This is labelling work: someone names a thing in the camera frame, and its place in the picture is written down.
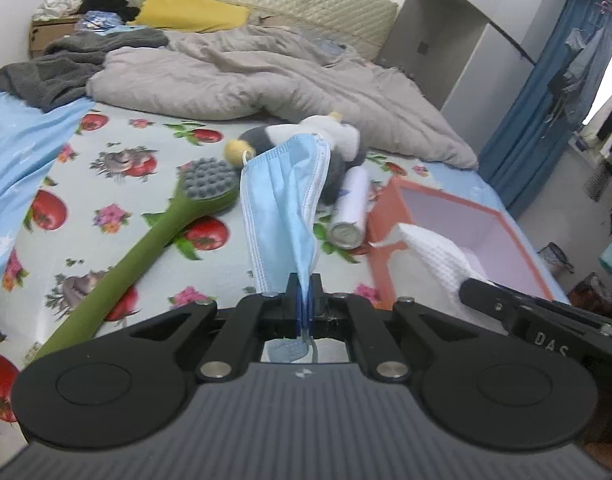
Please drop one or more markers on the yellow pillow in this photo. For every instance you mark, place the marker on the yellow pillow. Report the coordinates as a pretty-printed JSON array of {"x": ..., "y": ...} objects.
[{"x": 191, "y": 10}]

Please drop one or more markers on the grey quilt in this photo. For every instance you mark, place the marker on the grey quilt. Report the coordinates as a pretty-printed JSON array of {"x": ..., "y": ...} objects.
[{"x": 261, "y": 80}]

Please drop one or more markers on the hanging grey blue clothes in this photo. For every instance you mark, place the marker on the hanging grey blue clothes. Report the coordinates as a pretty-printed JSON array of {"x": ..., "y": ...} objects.
[{"x": 578, "y": 70}]

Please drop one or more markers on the orange cardboard box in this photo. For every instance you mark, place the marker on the orange cardboard box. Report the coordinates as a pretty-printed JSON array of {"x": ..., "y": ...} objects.
[{"x": 385, "y": 220}]

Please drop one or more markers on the white paper towel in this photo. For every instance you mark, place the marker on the white paper towel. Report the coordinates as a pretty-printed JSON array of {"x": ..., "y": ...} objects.
[{"x": 435, "y": 260}]

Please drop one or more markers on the black clothes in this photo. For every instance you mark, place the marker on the black clothes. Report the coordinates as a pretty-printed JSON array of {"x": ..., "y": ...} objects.
[{"x": 108, "y": 2}]

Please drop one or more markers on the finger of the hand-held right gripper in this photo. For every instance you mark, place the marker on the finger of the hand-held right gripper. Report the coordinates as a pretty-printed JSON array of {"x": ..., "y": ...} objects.
[{"x": 485, "y": 300}]

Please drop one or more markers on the white spray can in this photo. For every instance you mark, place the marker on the white spray can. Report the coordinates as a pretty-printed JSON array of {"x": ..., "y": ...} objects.
[{"x": 348, "y": 205}]

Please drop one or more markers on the dark grey blanket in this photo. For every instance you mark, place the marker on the dark grey blanket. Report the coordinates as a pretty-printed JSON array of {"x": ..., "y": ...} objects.
[{"x": 51, "y": 75}]

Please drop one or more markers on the blue printed bag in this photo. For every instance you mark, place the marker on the blue printed bag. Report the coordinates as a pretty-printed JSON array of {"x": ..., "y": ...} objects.
[{"x": 98, "y": 22}]

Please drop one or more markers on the beige pillow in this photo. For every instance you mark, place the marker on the beige pillow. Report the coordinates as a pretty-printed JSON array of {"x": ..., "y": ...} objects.
[{"x": 281, "y": 19}]

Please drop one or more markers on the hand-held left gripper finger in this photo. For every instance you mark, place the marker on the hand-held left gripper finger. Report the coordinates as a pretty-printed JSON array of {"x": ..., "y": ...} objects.
[
  {"x": 300, "y": 310},
  {"x": 311, "y": 310}
]

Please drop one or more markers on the striped cloth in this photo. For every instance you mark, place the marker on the striped cloth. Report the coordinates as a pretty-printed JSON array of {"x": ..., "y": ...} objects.
[{"x": 596, "y": 180}]

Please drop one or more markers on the white wardrobe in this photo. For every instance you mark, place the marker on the white wardrobe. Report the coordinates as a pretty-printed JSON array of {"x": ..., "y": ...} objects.
[{"x": 460, "y": 30}]

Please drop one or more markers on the blue face mask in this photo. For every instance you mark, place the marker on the blue face mask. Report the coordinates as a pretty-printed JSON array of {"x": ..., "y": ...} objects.
[{"x": 281, "y": 195}]

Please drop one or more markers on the grey penguin plush toy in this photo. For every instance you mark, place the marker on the grey penguin plush toy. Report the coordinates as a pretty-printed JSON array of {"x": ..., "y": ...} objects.
[{"x": 331, "y": 130}]

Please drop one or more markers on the red basket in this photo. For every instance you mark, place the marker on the red basket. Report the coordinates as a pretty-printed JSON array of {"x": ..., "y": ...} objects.
[{"x": 588, "y": 292}]

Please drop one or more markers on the white crumpled cloth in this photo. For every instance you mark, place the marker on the white crumpled cloth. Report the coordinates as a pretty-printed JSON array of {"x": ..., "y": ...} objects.
[{"x": 56, "y": 7}]

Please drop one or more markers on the blue curtain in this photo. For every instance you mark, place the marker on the blue curtain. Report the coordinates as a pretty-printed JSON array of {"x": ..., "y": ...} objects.
[{"x": 525, "y": 130}]

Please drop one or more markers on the green massage brush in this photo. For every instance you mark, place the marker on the green massage brush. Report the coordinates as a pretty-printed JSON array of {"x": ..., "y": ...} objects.
[{"x": 136, "y": 255}]

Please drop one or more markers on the fruit print sheet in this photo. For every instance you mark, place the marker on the fruit print sheet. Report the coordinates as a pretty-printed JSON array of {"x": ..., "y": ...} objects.
[{"x": 136, "y": 195}]

